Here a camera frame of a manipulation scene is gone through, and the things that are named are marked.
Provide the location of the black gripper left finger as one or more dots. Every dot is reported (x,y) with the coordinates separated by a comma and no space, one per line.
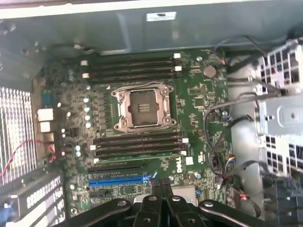
(151,212)

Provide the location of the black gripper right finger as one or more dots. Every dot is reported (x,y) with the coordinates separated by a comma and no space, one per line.
(176,212)

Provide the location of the black RAM slot white clips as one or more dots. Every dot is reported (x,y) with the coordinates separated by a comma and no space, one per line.
(132,71)
(184,153)
(130,60)
(139,143)

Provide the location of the silver chipset heatsink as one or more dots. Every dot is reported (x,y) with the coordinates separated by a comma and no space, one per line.
(183,192)

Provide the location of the blue expansion slot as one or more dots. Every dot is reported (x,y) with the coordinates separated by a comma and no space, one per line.
(116,182)

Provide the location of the small white board sticker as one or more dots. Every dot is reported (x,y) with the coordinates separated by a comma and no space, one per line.
(189,160)

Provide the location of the long black expansion slot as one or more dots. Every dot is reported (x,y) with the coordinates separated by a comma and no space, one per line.
(116,169)

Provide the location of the short black expansion slot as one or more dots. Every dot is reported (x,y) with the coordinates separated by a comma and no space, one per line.
(97,194)

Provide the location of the green Dell motherboard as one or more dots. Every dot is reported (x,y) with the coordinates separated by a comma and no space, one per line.
(189,132)

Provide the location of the silver CPU socket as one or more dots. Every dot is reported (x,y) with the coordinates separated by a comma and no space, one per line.
(144,107)

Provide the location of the square black chip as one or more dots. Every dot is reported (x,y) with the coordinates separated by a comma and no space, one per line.
(198,101)

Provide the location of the white rear port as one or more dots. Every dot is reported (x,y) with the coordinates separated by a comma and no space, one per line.
(45,115)

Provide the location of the grey metal disk bay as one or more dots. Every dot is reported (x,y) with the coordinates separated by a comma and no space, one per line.
(281,113)

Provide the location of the silver coin cell battery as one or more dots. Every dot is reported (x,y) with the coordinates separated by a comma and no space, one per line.
(210,72)

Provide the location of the blue rear port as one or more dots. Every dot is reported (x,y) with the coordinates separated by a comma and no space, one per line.
(47,98)

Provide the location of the perforated metal vent grille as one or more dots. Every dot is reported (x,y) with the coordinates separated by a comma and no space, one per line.
(16,132)

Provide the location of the white label sticker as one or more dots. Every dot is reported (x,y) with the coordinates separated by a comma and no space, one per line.
(161,16)

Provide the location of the grey metal PC case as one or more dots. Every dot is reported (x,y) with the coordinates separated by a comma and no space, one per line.
(71,30)

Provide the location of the rear expansion slot bracket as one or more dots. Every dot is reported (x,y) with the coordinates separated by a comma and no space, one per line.
(40,201)

